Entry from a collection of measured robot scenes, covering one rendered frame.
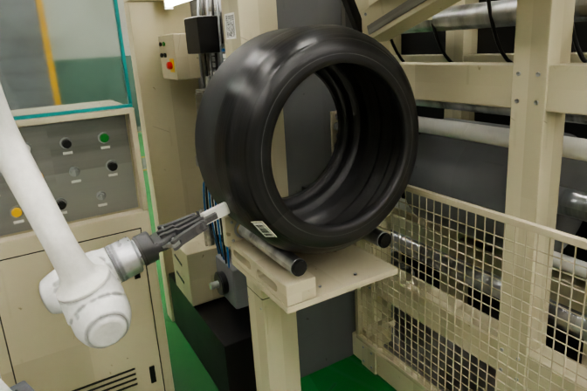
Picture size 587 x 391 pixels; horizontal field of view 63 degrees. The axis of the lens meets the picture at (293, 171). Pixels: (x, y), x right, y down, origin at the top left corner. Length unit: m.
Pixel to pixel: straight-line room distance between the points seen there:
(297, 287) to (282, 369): 0.66
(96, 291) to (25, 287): 0.87
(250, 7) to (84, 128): 0.70
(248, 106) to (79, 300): 0.51
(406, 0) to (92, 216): 1.25
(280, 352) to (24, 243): 0.93
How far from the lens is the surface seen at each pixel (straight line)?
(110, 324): 0.97
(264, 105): 1.08
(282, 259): 1.27
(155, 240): 1.18
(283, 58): 1.12
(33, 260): 1.80
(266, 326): 1.74
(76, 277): 0.98
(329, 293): 1.33
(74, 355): 1.97
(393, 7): 1.51
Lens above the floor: 1.45
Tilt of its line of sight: 15 degrees down
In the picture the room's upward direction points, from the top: 3 degrees counter-clockwise
